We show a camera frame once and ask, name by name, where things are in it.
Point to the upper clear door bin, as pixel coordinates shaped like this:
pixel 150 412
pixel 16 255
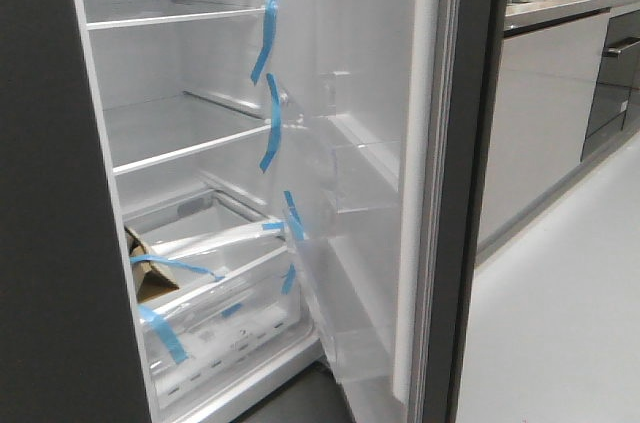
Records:
pixel 356 168

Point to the small blue tape strip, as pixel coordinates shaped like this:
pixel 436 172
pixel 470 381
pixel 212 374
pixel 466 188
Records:
pixel 289 280

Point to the glass fridge shelf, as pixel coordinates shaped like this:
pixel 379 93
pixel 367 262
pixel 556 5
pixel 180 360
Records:
pixel 156 12
pixel 151 133

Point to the clear door bin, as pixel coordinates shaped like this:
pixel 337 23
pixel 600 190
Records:
pixel 348 302
pixel 356 168

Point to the brown cardboard piece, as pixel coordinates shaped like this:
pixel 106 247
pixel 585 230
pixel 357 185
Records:
pixel 151 279

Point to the lower glass fridge shelf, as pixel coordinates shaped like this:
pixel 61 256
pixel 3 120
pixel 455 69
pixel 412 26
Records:
pixel 151 133

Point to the blue tape on lower drawer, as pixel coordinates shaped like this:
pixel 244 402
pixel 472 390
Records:
pixel 165 333

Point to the top blue tape strip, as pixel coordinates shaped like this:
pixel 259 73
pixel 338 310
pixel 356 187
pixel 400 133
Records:
pixel 268 38

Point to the upper glass fridge shelf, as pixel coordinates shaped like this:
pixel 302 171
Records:
pixel 156 12

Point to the grey kitchen counter cabinet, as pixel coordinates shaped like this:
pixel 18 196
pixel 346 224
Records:
pixel 551 54

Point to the clear fridge drawer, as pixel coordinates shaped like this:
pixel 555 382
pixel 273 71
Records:
pixel 219 324
pixel 211 229

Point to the blue tape on cardboard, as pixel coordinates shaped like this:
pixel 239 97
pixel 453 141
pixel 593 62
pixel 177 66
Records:
pixel 174 264

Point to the clear lower fridge drawer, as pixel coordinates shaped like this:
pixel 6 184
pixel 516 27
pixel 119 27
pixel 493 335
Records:
pixel 219 324

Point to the clear upper fridge drawer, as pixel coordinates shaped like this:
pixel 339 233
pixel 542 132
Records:
pixel 211 229

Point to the white fridge interior body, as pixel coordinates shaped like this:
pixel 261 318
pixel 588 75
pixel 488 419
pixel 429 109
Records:
pixel 211 60

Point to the black built-in oven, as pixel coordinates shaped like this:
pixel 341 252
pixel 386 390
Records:
pixel 620 59

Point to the dark grey fridge door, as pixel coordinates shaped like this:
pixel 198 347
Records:
pixel 424 71
pixel 68 347

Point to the lower clear door bin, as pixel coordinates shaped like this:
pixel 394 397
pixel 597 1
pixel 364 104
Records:
pixel 348 302

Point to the blue tape on door bin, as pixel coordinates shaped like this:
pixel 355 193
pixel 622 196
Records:
pixel 292 219

